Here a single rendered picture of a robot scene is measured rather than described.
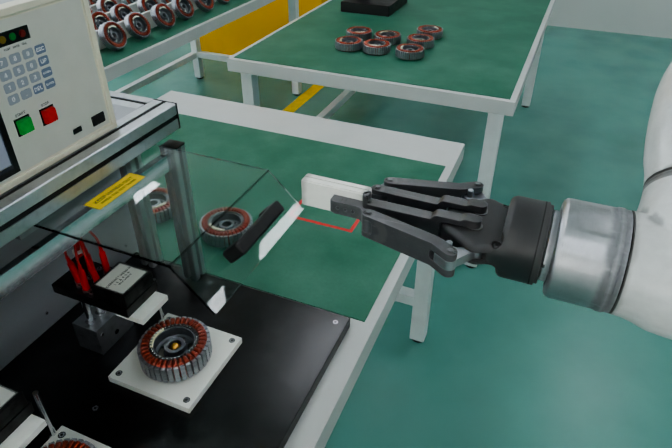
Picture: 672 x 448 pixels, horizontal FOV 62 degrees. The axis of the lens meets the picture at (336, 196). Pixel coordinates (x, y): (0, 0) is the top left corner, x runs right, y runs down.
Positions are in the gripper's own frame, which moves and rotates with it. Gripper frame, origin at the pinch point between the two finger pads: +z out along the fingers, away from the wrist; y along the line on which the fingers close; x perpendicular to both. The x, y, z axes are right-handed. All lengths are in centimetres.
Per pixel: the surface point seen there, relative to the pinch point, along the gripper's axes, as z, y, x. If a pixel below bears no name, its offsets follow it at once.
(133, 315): 33.3, 0.8, -30.2
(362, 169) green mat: 25, 76, -43
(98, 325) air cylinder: 42, 1, -36
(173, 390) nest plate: 25.6, -2.2, -40.1
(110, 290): 36.4, 0.6, -26.2
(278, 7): 184, 326, -77
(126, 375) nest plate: 34, -3, -40
